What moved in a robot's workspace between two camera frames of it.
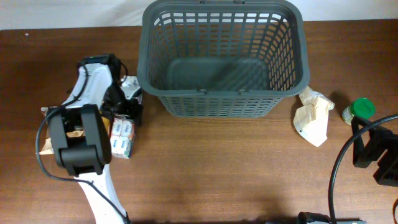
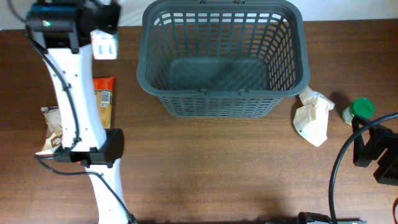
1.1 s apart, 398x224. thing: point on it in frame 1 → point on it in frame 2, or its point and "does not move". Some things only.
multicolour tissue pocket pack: x=122 y=135 → x=104 y=46
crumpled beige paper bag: x=311 y=121 does not move
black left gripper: x=134 y=108 → x=114 y=22
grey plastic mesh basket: x=222 y=58 does not move
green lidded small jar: x=362 y=107 does not move
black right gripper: x=374 y=147 does not move
